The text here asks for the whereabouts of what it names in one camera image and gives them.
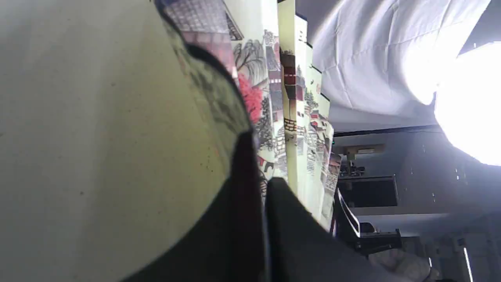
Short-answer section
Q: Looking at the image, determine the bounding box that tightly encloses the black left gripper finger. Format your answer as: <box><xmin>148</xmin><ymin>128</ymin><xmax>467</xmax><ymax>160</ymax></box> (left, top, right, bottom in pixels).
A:
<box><xmin>265</xmin><ymin>178</ymin><xmax>396</xmax><ymax>282</ymax></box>

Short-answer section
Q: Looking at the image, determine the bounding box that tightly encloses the painted paper folding fan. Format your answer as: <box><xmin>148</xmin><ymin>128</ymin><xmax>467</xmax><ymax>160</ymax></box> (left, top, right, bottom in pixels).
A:
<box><xmin>0</xmin><ymin>0</ymin><xmax>343</xmax><ymax>282</ymax></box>

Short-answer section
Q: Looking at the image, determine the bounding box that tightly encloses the dark monitor in background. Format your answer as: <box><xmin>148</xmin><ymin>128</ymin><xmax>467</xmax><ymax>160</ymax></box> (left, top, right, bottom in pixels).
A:
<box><xmin>337</xmin><ymin>176</ymin><xmax>398</xmax><ymax>208</ymax></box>

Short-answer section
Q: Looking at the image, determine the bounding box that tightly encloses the white backdrop cloth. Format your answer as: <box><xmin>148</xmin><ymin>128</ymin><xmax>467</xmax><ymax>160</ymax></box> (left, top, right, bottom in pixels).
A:
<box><xmin>296</xmin><ymin>0</ymin><xmax>497</xmax><ymax>132</ymax></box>

